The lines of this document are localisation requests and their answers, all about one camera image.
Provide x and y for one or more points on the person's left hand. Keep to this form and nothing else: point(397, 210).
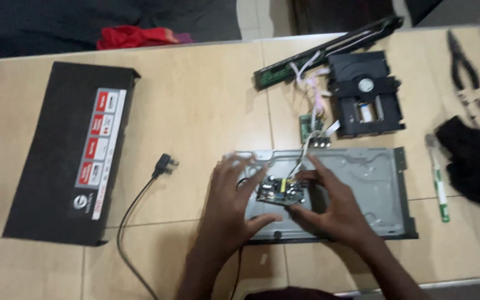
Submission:
point(227, 208)

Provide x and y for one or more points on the red cloth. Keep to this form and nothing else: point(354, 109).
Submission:
point(138, 36)

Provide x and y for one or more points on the black front panel strip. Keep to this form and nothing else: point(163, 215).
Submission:
point(327, 52)

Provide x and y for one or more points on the black disc drive mechanism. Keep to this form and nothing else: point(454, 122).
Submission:
point(365, 93)

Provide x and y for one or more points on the black cloth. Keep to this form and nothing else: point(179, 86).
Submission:
point(475, 160)

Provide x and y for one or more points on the person's right hand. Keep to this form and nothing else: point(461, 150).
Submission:
point(331, 204)

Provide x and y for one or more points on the grey metal player chassis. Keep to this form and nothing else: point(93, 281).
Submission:
point(365, 191)

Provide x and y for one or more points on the small green connector board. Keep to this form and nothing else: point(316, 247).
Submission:
point(306, 127)

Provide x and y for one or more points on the dark sofa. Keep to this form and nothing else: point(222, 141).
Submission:
point(98, 21)

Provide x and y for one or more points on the green power supply circuit board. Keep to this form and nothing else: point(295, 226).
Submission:
point(281, 189)

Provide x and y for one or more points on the green white screwdriver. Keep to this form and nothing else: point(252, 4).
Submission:
point(438, 179)

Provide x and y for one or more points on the black metal player cover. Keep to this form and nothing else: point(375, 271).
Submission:
point(71, 152)

